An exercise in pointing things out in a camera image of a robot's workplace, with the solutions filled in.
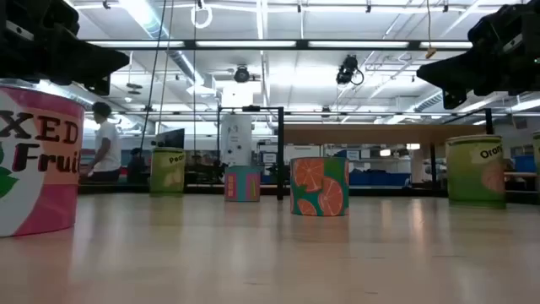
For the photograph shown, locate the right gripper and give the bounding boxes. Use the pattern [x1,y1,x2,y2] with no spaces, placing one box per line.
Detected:
[416,0,540,111]

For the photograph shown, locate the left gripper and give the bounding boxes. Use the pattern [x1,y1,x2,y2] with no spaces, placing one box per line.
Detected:
[0,0,130,96]

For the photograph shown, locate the green pears can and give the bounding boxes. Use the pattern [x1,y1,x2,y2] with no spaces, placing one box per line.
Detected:
[149,146,186,196]

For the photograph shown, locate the pink white mixed fruit can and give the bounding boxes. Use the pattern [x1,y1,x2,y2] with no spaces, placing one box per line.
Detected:
[0,84,85,237]

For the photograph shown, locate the teal can with orange slices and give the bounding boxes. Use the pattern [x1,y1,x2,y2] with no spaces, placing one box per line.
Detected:
[289,156,350,217]

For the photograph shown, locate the small teal pink can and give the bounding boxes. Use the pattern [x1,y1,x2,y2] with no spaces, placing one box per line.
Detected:
[224,165,262,203]

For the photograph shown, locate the wooden shelf board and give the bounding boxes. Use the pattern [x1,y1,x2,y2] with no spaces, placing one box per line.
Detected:
[283,123,486,147]

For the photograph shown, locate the person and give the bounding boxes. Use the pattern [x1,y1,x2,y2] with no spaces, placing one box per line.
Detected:
[126,147,148,183]
[79,100,124,183]

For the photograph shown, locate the black monitor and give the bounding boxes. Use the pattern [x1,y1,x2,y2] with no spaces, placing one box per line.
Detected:
[154,128,186,149]

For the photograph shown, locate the blue storage bin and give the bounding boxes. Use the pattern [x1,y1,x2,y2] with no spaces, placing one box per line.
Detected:
[513,155,537,173]

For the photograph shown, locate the row of blue bins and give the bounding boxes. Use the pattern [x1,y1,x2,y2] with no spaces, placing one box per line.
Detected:
[348,170,412,187]

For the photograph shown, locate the white cylindrical tank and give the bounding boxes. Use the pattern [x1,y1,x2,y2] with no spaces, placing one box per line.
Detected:
[219,112,253,167]

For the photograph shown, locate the hanging cord with yellow tag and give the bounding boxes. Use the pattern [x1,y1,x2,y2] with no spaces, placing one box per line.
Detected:
[424,0,439,60]

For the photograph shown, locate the black hanging cable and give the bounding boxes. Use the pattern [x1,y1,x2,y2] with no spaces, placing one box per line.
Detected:
[138,0,169,149]

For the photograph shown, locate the thin hanging cord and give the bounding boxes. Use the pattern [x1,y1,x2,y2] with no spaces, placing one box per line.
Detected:
[157,0,176,128]

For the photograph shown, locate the silver ceiling air duct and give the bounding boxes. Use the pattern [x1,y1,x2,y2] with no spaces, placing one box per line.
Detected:
[120,0,208,85]

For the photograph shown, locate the black overhead frame beam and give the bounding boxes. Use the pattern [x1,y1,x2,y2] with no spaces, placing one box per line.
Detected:
[82,39,473,52]

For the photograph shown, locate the black ceiling camera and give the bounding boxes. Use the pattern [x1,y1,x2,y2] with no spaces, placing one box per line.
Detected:
[335,54,365,87]
[233,64,251,84]

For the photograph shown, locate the white coiled cable ring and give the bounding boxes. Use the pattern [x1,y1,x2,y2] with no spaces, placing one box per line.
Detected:
[190,2,213,30]

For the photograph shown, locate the black background rack frame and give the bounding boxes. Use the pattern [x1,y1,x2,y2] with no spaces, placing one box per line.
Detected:
[217,105,279,187]

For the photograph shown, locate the black table frame rails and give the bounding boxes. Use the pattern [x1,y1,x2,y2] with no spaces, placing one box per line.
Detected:
[78,183,540,207]

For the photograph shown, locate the wooden shelf with black frame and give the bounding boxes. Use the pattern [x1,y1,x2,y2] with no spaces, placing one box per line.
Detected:
[276,106,495,202]

